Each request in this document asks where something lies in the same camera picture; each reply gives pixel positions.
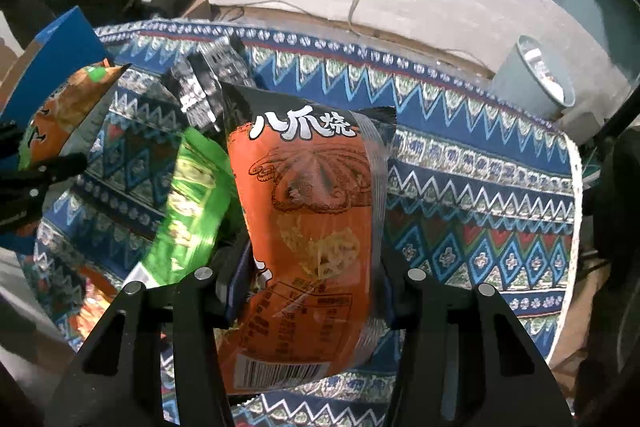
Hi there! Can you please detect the orange green noodle snack bag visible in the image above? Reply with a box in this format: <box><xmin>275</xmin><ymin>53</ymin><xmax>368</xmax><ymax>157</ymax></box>
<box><xmin>17</xmin><ymin>58</ymin><xmax>130</xmax><ymax>170</ymax></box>

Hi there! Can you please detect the orange octopus snack bag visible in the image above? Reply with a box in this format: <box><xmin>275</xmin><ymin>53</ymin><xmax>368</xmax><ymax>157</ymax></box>
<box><xmin>218</xmin><ymin>83</ymin><xmax>396</xmax><ymax>395</ymax></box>

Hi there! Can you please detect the red translucent snack bag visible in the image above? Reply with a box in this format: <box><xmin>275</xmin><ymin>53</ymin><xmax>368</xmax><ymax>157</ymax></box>
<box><xmin>65</xmin><ymin>263</ymin><xmax>120</xmax><ymax>343</ymax></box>

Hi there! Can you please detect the blue cardboard box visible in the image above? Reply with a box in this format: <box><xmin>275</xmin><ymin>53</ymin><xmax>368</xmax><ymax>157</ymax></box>
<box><xmin>1</xmin><ymin>6</ymin><xmax>108</xmax><ymax>127</ymax></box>

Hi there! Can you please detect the patterned blue tablecloth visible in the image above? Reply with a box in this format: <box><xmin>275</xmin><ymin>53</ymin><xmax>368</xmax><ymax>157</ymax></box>
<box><xmin>23</xmin><ymin>20</ymin><xmax>582</xmax><ymax>426</ymax></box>

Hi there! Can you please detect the small cardboard box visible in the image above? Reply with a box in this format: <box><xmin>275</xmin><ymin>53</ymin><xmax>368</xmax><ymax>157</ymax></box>
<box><xmin>182</xmin><ymin>0</ymin><xmax>212</xmax><ymax>20</ymax></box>

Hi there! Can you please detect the light blue waste bin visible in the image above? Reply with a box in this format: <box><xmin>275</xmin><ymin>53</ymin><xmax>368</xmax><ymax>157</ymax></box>
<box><xmin>489</xmin><ymin>35</ymin><xmax>576</xmax><ymax>121</ymax></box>

